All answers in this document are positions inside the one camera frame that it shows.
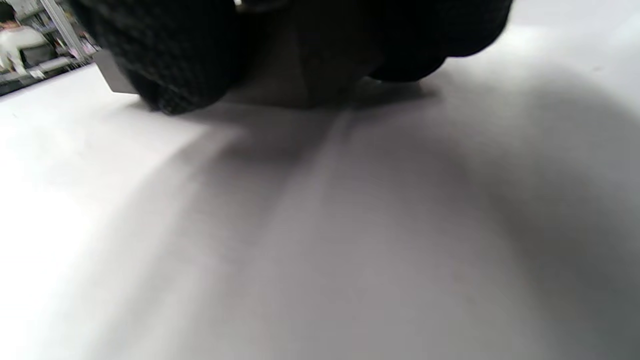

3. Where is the dark brown bar paperweight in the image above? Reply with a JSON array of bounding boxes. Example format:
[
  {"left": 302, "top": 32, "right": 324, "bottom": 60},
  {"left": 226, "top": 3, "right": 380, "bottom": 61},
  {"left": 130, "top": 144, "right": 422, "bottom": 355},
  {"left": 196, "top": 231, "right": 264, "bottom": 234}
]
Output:
[{"left": 92, "top": 20, "right": 386, "bottom": 110}]

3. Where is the white metal post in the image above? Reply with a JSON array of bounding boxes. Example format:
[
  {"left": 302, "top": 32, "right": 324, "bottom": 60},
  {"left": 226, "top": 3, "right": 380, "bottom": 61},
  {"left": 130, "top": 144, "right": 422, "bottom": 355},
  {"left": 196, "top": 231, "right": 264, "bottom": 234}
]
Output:
[{"left": 39, "top": 0, "right": 91, "bottom": 58}]

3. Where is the person's right hand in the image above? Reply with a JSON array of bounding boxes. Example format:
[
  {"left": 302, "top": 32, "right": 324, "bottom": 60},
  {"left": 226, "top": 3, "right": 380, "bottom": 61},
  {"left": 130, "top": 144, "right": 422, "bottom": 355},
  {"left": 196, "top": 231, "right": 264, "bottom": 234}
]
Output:
[{"left": 70, "top": 0, "right": 513, "bottom": 115}]

